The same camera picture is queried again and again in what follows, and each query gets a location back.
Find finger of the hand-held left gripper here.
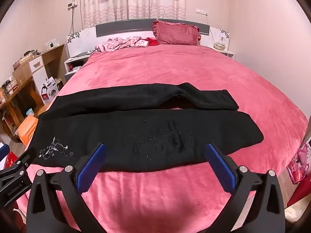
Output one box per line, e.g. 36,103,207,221
16,148,37,169
0,144,10,161

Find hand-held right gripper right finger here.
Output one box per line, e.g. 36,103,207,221
205,143,286,233

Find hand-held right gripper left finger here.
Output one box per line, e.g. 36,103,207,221
25,142,107,233

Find black pants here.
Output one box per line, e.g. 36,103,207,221
29,83,265,174

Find white and red cardboard box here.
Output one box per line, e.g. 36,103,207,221
40,77,59,103

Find pink plastic bag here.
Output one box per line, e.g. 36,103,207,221
287,142,311,183

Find wooden shelf cabinet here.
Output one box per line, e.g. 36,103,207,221
0,44,66,142

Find white cabinet door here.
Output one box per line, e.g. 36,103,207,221
29,56,52,100

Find white open nightstand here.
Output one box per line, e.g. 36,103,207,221
64,52,94,82

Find pink bed blanket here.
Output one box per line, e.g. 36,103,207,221
15,42,309,233

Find pink floral garment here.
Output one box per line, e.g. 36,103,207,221
95,36,149,52

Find pink ruffled pillow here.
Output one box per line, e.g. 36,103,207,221
152,20,202,46

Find grey and white headboard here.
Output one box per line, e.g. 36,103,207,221
67,19,230,51

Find printed white curtain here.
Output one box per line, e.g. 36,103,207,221
83,0,187,28

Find hanging white cable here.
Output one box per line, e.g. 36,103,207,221
70,0,82,33

